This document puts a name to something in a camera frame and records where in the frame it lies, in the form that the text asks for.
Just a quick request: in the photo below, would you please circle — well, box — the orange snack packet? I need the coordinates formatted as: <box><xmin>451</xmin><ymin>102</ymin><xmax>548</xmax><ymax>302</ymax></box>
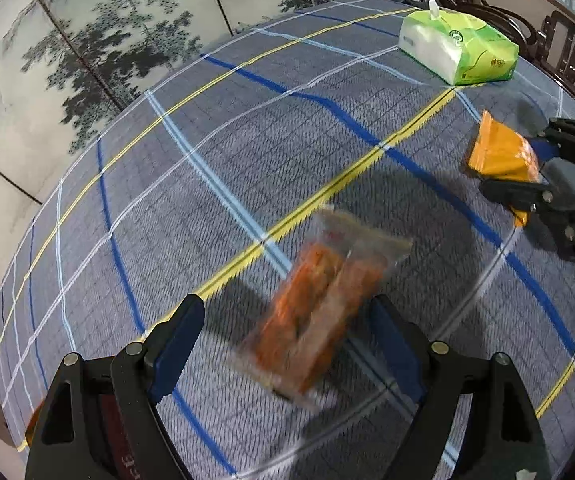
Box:
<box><xmin>466</xmin><ymin>109</ymin><xmax>543</xmax><ymax>229</ymax></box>

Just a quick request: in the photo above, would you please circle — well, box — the clear almond bag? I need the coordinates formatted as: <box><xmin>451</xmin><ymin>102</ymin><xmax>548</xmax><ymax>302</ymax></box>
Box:
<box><xmin>234</xmin><ymin>208</ymin><xmax>413</xmax><ymax>404</ymax></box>

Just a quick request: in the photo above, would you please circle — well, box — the red gold toffee tin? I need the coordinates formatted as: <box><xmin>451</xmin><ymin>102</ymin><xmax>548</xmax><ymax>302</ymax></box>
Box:
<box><xmin>25</xmin><ymin>387</ymin><xmax>143</xmax><ymax>479</ymax></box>

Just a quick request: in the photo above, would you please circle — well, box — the green tissue pack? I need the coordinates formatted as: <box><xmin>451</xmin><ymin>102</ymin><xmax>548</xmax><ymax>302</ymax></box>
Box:
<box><xmin>398</xmin><ymin>0</ymin><xmax>519</xmax><ymax>86</ymax></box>

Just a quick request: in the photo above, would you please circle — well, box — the blue plaid tablecloth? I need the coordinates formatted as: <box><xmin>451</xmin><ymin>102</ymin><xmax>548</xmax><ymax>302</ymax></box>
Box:
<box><xmin>0</xmin><ymin>0</ymin><xmax>575</xmax><ymax>479</ymax></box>

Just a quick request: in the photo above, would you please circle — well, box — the painted folding screen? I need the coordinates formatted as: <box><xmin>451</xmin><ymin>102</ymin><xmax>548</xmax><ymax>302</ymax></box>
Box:
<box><xmin>0</xmin><ymin>0</ymin><xmax>363</xmax><ymax>376</ymax></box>

